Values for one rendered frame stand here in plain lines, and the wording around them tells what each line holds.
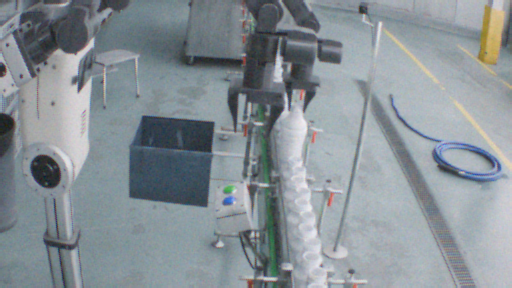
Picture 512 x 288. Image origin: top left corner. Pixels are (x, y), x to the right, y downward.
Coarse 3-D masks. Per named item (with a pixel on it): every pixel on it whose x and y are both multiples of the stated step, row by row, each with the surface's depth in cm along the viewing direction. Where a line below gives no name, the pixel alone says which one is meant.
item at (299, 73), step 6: (294, 66) 155; (300, 66) 154; (306, 66) 154; (312, 66) 155; (282, 72) 160; (288, 72) 160; (294, 72) 156; (300, 72) 155; (306, 72) 155; (312, 72) 157; (282, 78) 155; (288, 78) 155; (294, 78) 156; (300, 78) 155; (306, 78) 155; (312, 78) 158; (318, 78) 159; (312, 84) 156; (318, 84) 155
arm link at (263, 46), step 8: (256, 32) 107; (264, 32) 108; (280, 32) 108; (248, 40) 108; (256, 40) 106; (264, 40) 106; (272, 40) 107; (248, 48) 108; (256, 48) 107; (264, 48) 107; (272, 48) 107; (280, 48) 111; (248, 56) 109; (256, 56) 108; (264, 56) 107; (272, 56) 108
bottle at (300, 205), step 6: (300, 198) 142; (294, 204) 140; (300, 204) 143; (306, 204) 141; (294, 210) 140; (300, 210) 140; (306, 210) 140; (288, 216) 142; (294, 216) 141; (288, 222) 141; (294, 222) 140; (288, 228) 141; (288, 234) 142
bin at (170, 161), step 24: (144, 120) 237; (168, 120) 238; (192, 120) 238; (144, 144) 242; (168, 144) 242; (192, 144) 242; (144, 168) 212; (168, 168) 213; (192, 168) 213; (144, 192) 216; (168, 192) 216; (192, 192) 217
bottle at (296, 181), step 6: (294, 180) 153; (300, 180) 153; (294, 186) 151; (300, 186) 150; (288, 192) 152; (294, 192) 151; (288, 198) 151; (294, 198) 151; (288, 204) 152; (282, 216) 154; (282, 222) 155; (282, 228) 155; (282, 234) 155
